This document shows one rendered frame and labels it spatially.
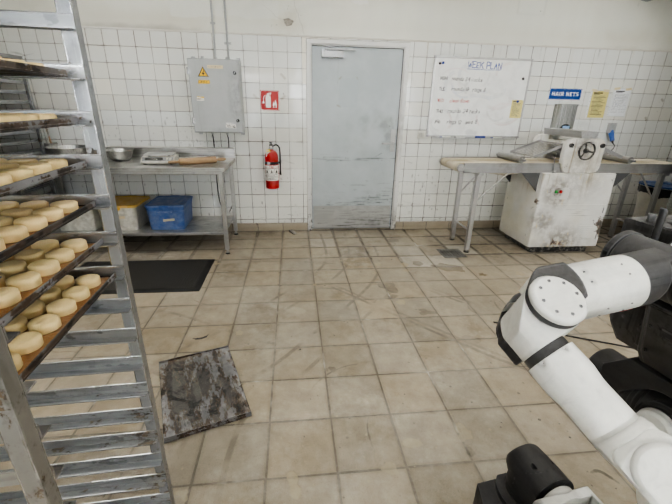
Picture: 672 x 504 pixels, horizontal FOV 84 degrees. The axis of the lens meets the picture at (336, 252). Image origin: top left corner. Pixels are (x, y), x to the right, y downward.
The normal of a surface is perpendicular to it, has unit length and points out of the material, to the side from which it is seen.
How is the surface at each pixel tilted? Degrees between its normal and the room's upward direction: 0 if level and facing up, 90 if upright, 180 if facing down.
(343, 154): 90
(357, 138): 90
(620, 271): 30
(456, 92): 90
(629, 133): 90
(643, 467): 49
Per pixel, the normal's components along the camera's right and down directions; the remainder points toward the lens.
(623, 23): 0.11, 0.37
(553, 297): 0.07, -0.62
